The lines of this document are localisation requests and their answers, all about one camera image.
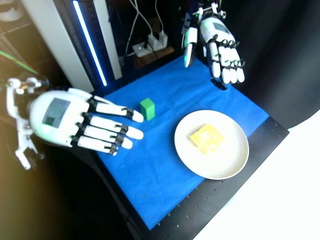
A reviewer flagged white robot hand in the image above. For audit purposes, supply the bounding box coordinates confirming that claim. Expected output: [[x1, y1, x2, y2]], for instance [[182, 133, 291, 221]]
[[28, 86, 145, 157], [181, 15, 247, 85]]

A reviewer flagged green cube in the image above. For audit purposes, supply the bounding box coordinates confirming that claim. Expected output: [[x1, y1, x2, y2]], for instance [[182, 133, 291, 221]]
[[139, 97, 156, 122]]

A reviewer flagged bag of yellow beads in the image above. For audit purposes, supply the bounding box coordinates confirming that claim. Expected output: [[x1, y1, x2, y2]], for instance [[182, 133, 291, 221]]
[[189, 123, 226, 156]]

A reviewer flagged white round plate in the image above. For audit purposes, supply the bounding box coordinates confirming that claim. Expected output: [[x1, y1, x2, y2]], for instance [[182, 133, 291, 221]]
[[174, 109, 250, 181]]

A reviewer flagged brown wooden board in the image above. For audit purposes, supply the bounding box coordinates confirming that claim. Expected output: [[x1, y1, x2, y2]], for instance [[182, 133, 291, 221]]
[[134, 46, 176, 68]]

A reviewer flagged white power strip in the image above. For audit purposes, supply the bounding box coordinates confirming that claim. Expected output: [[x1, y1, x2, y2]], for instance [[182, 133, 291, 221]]
[[131, 31, 169, 58]]

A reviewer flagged white column with blue light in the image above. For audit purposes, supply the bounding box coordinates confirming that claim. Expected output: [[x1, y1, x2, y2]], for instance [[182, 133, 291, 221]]
[[21, 0, 123, 93]]

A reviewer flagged black curtain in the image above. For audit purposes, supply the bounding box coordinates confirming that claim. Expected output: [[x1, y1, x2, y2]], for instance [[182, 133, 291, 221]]
[[219, 0, 320, 129]]

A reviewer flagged blue table cloth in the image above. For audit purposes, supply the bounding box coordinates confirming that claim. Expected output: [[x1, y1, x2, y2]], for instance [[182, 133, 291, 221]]
[[96, 54, 270, 231]]

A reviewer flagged white power cable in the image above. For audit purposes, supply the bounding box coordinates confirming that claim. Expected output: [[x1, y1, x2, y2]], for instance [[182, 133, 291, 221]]
[[124, 0, 154, 56], [154, 0, 166, 35]]

